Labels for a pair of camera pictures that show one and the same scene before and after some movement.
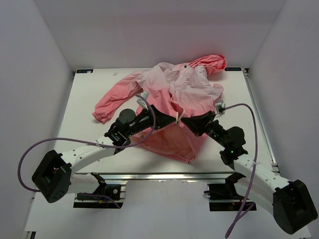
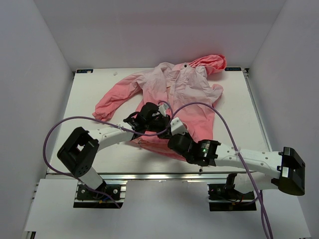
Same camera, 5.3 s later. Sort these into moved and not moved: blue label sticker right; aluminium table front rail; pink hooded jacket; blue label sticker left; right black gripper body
Moved: right black gripper body
Not moved: pink hooded jacket; blue label sticker left; aluminium table front rail; blue label sticker right
